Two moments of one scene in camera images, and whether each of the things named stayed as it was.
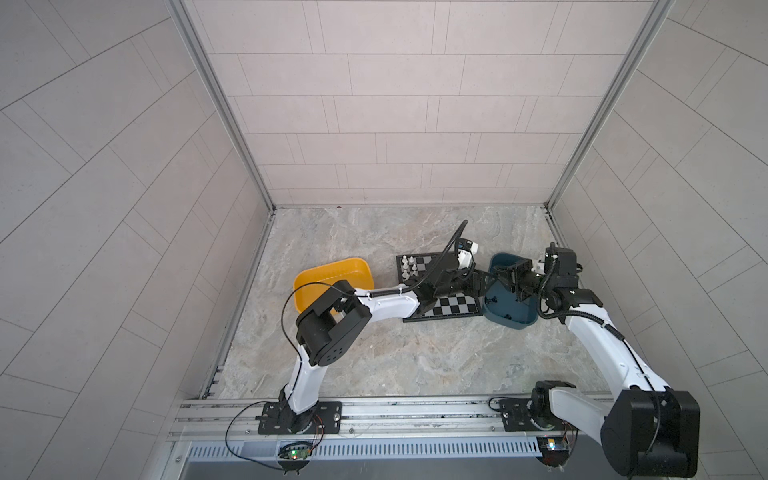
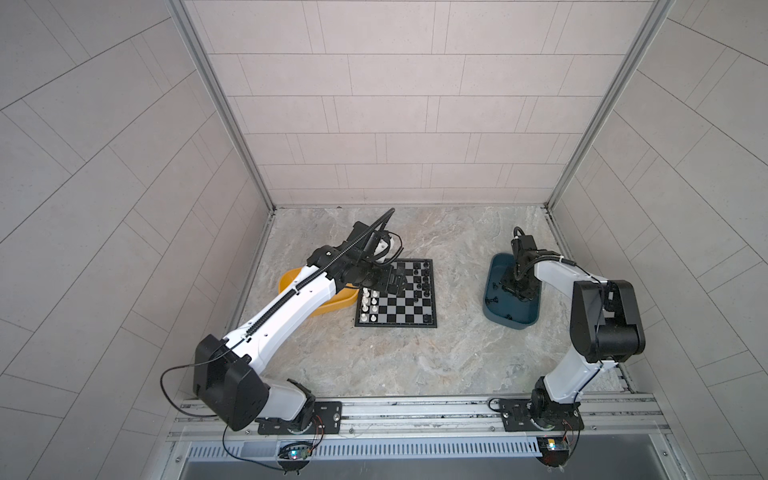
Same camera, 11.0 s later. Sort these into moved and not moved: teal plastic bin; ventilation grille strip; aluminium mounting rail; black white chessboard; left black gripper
Moved: black white chessboard; left black gripper
Not moved: aluminium mounting rail; teal plastic bin; ventilation grille strip
